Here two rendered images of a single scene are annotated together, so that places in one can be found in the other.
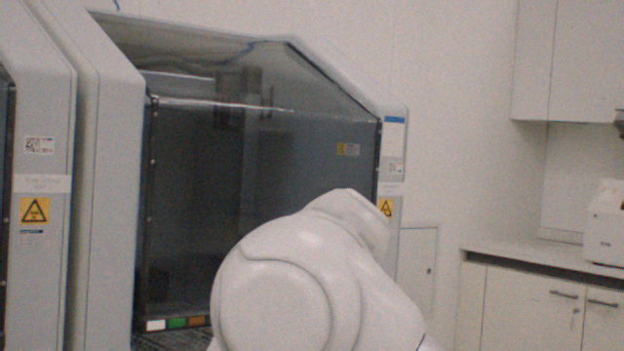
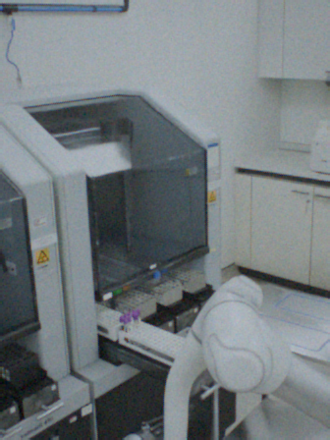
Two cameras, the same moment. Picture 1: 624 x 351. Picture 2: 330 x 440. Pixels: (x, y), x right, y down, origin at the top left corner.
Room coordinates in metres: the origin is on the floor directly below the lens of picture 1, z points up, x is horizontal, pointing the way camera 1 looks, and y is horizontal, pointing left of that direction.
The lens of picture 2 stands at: (-0.35, 0.27, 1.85)
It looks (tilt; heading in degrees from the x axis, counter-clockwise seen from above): 18 degrees down; 354
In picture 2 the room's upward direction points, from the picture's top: 2 degrees counter-clockwise
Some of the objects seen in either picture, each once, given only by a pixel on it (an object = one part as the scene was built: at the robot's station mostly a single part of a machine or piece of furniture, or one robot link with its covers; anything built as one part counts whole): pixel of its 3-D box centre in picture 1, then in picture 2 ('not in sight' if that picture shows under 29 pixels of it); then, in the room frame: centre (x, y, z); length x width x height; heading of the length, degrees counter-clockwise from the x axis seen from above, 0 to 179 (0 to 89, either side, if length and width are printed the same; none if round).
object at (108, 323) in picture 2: not in sight; (96, 319); (1.69, 0.33, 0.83); 0.30 x 0.10 x 0.06; 42
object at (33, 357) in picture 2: not in sight; (23, 368); (1.35, 0.56, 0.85); 0.12 x 0.02 x 0.06; 132
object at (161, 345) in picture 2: not in sight; (158, 346); (1.45, 0.12, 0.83); 0.30 x 0.10 x 0.06; 42
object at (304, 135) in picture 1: (209, 160); (109, 185); (1.94, 0.25, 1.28); 0.61 x 0.51 x 0.63; 132
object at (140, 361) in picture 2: not in sight; (131, 347); (1.55, 0.21, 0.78); 0.73 x 0.14 x 0.09; 42
